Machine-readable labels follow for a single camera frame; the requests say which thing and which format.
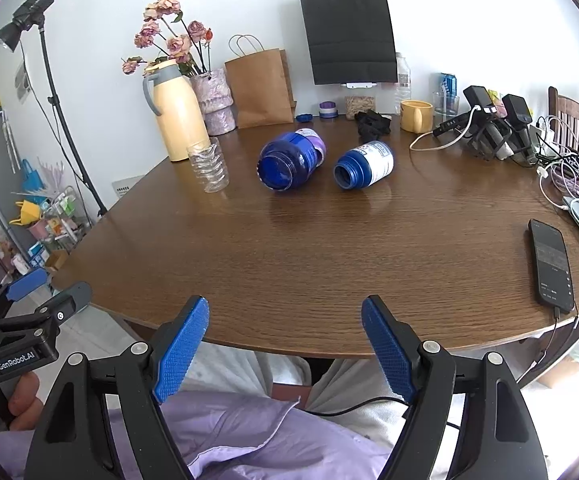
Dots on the blue drink can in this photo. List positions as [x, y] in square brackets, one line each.
[448, 84]

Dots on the yellow thermos jug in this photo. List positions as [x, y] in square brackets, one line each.
[182, 115]

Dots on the brown paper bag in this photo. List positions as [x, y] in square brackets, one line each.
[259, 92]

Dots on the purple and white lid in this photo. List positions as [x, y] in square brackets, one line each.
[328, 110]

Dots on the black light stand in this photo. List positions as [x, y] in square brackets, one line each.
[58, 110]

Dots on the cluttered storage rack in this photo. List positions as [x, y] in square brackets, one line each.
[49, 225]

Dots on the black hand-held device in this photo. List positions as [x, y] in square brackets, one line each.
[479, 107]
[519, 120]

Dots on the purple shirt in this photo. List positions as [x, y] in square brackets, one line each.
[249, 435]

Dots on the black paper bag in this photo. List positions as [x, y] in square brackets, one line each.
[352, 35]

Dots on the clear drinking glass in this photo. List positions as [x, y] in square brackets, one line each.
[445, 105]

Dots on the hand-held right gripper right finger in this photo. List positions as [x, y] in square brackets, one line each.
[387, 355]

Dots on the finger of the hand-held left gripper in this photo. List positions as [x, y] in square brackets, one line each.
[25, 282]
[66, 302]

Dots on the wooden chair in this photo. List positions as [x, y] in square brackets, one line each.
[572, 120]

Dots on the dried pink roses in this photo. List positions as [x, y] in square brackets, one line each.
[169, 40]

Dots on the large blue plastic jar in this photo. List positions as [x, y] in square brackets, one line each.
[292, 160]

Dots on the person's left hand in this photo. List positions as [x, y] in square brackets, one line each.
[23, 400]

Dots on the cardboard box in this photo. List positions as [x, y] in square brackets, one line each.
[564, 370]

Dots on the clear crumpled plastic bottle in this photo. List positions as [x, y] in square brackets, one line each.
[209, 167]

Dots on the black studio light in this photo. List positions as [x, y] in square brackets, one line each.
[24, 15]

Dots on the black cloth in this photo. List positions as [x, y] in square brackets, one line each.
[372, 124]

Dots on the clear plastic water bottle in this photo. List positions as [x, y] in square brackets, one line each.
[403, 82]

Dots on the white wall outlet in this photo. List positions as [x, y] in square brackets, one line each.
[125, 188]

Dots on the white power strip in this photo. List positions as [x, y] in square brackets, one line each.
[549, 137]

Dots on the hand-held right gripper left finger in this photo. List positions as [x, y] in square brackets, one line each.
[183, 352]

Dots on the black smartphone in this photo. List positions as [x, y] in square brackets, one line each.
[552, 265]

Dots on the cork block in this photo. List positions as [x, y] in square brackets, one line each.
[359, 104]

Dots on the pink textured vase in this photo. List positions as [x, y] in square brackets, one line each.
[215, 102]

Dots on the yellow mug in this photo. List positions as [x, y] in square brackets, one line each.
[416, 117]

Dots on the blue jar lid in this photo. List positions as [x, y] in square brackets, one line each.
[304, 118]

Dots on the small blue white-label jar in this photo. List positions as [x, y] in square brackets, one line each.
[367, 162]

